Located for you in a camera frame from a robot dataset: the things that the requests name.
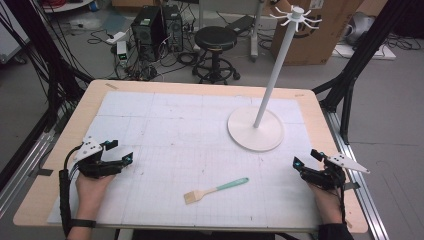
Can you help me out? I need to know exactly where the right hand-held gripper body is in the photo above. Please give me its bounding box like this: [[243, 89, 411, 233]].
[[300, 152, 371, 191]]

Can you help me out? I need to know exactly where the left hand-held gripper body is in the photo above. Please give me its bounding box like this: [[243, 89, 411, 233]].
[[72, 135, 124, 180]]

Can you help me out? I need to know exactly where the white hook rack stand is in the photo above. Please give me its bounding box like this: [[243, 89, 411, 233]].
[[227, 4, 324, 153]]

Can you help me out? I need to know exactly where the teal handled wooden brush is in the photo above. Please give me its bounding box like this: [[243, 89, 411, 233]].
[[183, 176, 250, 206]]

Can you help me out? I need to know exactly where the person's right hand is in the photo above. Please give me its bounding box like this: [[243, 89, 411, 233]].
[[307, 183, 346, 226]]

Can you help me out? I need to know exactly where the person's left hand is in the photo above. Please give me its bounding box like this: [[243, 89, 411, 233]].
[[75, 173, 116, 221]]

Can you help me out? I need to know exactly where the grey tape strip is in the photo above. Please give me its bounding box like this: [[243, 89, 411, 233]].
[[343, 181, 362, 192]]

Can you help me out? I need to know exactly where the black tape strip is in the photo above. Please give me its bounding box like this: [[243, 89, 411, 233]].
[[27, 167, 55, 178]]

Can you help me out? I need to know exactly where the white grid mat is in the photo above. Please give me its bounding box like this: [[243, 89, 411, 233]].
[[46, 90, 323, 230]]

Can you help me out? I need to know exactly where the small white display device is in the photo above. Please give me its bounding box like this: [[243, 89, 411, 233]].
[[116, 40, 130, 67]]

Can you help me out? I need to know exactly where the white power strip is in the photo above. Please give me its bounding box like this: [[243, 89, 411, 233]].
[[105, 31, 127, 46]]

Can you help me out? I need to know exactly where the brown cardboard box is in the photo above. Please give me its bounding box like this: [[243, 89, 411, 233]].
[[269, 0, 365, 67]]

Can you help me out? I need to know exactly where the flat white board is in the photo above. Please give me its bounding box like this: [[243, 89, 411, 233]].
[[331, 42, 398, 62]]

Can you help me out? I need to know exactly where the large black computer tower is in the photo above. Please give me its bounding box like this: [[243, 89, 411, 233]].
[[130, 5, 168, 63]]

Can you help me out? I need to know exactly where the slim black computer tower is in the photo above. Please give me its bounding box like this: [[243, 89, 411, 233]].
[[162, 4, 185, 53]]

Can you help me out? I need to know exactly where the grey bag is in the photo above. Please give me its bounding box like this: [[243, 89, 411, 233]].
[[344, 11, 377, 47]]

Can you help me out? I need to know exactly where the white table leg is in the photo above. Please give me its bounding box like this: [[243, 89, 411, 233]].
[[249, 0, 265, 63]]

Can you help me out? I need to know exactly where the round white table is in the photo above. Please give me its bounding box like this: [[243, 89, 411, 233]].
[[40, 0, 95, 14]]

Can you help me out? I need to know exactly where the black round stool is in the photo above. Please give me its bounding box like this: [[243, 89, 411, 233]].
[[191, 25, 242, 85]]

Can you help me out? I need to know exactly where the white cabinet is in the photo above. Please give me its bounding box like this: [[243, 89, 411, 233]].
[[0, 0, 32, 65]]

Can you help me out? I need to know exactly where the flat black case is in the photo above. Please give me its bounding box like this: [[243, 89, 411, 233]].
[[225, 14, 256, 35]]

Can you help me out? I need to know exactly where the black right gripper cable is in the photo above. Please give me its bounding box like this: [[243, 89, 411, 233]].
[[338, 173, 348, 225]]

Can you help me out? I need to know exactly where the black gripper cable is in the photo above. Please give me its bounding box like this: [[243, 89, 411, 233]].
[[338, 173, 348, 225], [58, 143, 84, 236]]

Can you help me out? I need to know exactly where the aluminium rail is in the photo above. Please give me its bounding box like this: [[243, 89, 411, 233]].
[[0, 128, 57, 219], [323, 109, 390, 240]]

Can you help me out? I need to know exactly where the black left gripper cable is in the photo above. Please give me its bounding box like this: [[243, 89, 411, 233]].
[[58, 143, 84, 236]]

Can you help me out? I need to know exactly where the black wrist strap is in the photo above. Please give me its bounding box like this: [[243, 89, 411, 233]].
[[69, 218, 98, 229]]

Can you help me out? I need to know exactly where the tangle of black floor cables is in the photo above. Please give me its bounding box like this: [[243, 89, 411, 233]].
[[87, 27, 202, 82]]

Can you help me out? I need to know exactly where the black metal frame stand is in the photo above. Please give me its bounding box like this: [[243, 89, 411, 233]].
[[312, 0, 424, 145], [0, 0, 95, 192]]

